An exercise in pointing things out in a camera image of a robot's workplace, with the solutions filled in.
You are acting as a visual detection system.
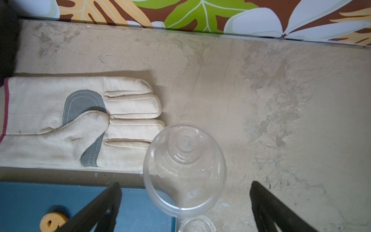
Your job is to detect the round pretzel cookie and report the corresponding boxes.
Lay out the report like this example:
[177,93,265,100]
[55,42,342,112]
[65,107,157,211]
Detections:
[40,212,68,232]

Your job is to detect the clear jar lid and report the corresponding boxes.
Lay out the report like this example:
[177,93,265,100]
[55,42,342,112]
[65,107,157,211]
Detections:
[178,216,216,232]

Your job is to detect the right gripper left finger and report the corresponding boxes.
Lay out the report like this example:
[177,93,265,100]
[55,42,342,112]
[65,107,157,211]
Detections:
[56,182,122,232]

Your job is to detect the teal plastic tray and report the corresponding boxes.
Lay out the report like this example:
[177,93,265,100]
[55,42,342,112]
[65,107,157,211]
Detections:
[1,182,177,232]

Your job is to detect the clear jar brown cookies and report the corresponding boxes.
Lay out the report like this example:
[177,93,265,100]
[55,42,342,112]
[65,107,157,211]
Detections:
[143,124,227,218]

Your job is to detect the black tool case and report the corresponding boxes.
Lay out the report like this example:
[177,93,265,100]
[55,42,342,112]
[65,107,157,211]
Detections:
[0,0,20,87]

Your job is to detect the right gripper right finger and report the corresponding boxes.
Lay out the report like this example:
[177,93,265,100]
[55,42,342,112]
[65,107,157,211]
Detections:
[250,181,316,232]

